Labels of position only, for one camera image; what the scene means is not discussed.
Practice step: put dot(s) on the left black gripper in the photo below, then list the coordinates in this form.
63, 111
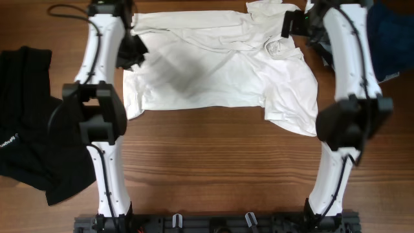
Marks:
135, 57

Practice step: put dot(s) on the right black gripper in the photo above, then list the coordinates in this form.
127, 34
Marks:
296, 18

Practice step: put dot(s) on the white polo shirt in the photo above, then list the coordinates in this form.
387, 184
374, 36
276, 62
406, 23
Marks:
223, 58

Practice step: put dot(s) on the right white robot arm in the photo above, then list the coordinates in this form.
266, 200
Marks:
344, 127

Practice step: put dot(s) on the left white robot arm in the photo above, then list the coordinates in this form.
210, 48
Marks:
98, 111

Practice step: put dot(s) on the light grey garment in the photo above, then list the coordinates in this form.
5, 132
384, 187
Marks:
325, 52

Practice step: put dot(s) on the navy blue shirt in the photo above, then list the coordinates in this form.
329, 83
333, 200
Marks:
390, 33

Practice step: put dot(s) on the black t-shirt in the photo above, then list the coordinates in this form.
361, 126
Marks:
40, 146

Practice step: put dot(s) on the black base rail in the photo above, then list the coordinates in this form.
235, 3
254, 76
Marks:
278, 223

